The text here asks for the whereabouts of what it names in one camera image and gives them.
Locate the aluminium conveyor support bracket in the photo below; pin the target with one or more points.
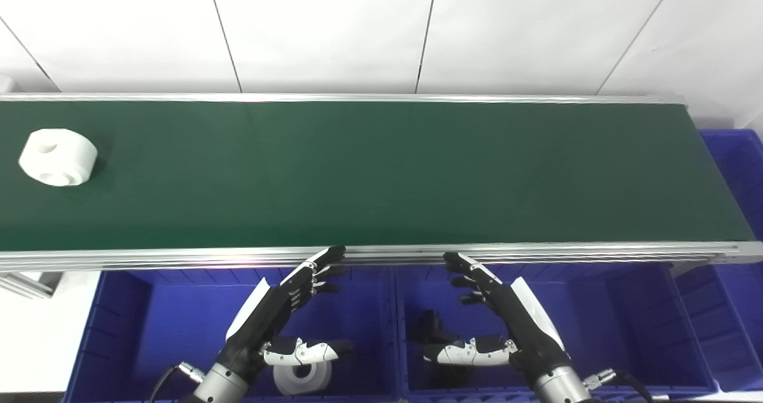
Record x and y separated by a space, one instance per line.
27 282

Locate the green conveyor belt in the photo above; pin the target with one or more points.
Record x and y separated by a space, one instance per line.
179 258
381 176

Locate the blue plastic bin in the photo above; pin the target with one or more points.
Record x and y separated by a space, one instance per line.
736 307
179 325
620 325

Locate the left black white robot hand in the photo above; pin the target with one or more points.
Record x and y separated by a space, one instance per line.
269 313

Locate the small white background object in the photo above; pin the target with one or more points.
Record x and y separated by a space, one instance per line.
5 83

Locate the black plastic part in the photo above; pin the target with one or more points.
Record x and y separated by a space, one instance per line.
432 326

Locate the white round plastic part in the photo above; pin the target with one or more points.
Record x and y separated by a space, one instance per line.
304 380
58 156

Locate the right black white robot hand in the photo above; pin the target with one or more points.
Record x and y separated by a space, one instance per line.
520 319

